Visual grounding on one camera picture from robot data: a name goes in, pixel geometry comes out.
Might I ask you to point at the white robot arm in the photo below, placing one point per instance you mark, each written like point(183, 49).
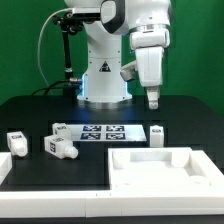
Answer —
point(125, 41)

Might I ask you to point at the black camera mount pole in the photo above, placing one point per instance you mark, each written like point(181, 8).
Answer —
point(69, 26)

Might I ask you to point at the white obstacle fence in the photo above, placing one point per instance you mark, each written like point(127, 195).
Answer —
point(50, 204)

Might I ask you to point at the white square table top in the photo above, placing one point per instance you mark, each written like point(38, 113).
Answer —
point(156, 169)

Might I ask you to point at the white sheet with tags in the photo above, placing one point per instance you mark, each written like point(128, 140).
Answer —
point(102, 132)

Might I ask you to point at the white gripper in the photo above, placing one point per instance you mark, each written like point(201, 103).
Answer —
point(149, 65)

